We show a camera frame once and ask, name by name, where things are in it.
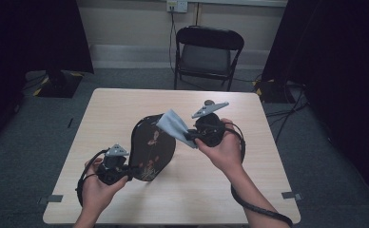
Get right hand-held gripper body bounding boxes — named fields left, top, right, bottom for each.
left=190, top=100, right=230, bottom=148

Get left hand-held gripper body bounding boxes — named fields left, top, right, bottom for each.
left=95, top=143, right=133, bottom=186

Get light blue cloth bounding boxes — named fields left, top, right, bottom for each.
left=155, top=108, right=199, bottom=150

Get person's left hand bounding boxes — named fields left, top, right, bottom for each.
left=83, top=157, right=129, bottom=217

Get person's right hand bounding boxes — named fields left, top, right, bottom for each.
left=194, top=118, right=247, bottom=179

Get grey tape strip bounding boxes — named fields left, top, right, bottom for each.
left=281, top=191, right=303, bottom=201
left=37, top=194, right=65, bottom=205

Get black folding chair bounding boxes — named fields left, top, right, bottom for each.
left=173, top=25, right=245, bottom=93

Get black stand base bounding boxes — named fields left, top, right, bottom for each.
left=252, top=79, right=298, bottom=105
left=32, top=69, right=85, bottom=99

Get black curtain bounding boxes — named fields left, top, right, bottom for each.
left=261, top=0, right=369, bottom=211
left=0, top=0, right=95, bottom=150

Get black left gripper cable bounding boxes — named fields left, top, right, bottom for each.
left=75, top=147, right=111, bottom=207

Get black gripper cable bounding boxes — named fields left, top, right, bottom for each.
left=75, top=147, right=111, bottom=207
left=223, top=121, right=295, bottom=228

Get black floor cables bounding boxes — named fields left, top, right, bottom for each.
left=264, top=83, right=311, bottom=144

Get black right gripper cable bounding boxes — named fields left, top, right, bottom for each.
left=223, top=121, right=295, bottom=228

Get black wall socket cable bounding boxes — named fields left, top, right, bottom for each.
left=168, top=6, right=178, bottom=76

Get white wall socket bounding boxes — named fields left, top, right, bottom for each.
left=165, top=0, right=188, bottom=14

